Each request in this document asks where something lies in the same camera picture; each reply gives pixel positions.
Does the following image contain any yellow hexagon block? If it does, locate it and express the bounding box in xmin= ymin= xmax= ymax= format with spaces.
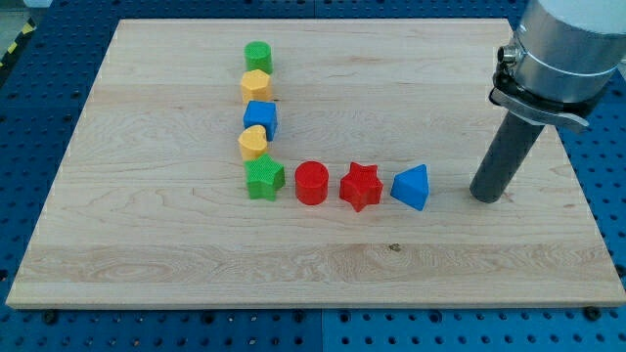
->
xmin=240 ymin=69 xmax=273 ymax=105

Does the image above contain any red star block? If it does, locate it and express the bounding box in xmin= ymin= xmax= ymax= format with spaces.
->
xmin=339 ymin=162 xmax=383 ymax=212

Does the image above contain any green cylinder block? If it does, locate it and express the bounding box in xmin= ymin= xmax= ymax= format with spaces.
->
xmin=244 ymin=41 xmax=273 ymax=74

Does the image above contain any red cylinder block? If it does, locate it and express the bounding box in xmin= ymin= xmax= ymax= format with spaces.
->
xmin=294 ymin=160 xmax=330 ymax=205

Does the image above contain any wooden board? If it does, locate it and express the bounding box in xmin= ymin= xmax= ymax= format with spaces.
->
xmin=7 ymin=20 xmax=625 ymax=310

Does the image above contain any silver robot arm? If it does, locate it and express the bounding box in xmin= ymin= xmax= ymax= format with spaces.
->
xmin=469 ymin=0 xmax=625 ymax=203

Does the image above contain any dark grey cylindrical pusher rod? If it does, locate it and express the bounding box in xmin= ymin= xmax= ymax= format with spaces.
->
xmin=469 ymin=112 xmax=544 ymax=203

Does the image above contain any blue triangle block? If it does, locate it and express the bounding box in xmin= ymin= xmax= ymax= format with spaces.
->
xmin=390 ymin=164 xmax=429 ymax=211

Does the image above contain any green star block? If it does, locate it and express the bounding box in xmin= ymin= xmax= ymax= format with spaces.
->
xmin=244 ymin=154 xmax=286 ymax=201

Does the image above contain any blue cube block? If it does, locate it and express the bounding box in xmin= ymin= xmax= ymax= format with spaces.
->
xmin=243 ymin=100 xmax=278 ymax=142

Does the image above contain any yellow heart block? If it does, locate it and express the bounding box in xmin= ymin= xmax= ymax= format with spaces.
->
xmin=238 ymin=124 xmax=268 ymax=161

